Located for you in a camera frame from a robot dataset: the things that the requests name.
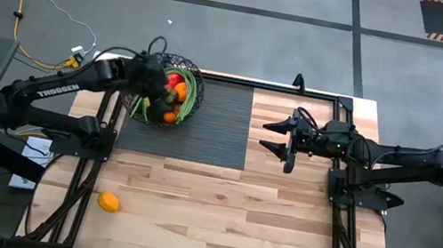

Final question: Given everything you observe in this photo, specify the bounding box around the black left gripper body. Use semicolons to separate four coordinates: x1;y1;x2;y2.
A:
131;51;176;103

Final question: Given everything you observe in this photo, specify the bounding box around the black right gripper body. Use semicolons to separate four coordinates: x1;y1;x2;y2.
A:
291;114;334;158

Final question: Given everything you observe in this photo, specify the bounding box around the round orange fruit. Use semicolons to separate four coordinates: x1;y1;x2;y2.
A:
172;80;189;104

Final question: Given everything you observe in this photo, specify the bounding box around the dark purple mangosteen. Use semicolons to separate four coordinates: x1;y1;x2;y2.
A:
144;88;178;127

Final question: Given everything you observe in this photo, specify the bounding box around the green long beans bunch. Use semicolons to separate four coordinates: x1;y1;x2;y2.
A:
128;60;203;130

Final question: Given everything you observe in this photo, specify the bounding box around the black clamp hook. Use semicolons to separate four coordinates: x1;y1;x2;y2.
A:
291;71;309;94

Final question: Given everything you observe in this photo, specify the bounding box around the grey woven table mat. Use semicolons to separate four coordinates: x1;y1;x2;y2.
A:
114;65;258;172

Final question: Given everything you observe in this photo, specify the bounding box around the yellow lemon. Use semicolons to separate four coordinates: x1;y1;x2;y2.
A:
94;189;123;215

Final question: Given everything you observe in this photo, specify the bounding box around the white box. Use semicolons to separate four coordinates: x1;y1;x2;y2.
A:
7;133;55;194

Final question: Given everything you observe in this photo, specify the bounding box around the black desk beam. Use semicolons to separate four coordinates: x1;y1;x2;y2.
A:
0;132;52;185

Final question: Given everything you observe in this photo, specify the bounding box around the dark woven wire basket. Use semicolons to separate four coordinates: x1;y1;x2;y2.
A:
117;45;211;135

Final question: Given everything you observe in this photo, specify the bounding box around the black aluminium table frame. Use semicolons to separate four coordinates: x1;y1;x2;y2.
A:
13;44;422;248

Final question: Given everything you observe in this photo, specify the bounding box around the thin white cable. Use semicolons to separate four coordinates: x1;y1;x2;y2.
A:
21;0;105;55

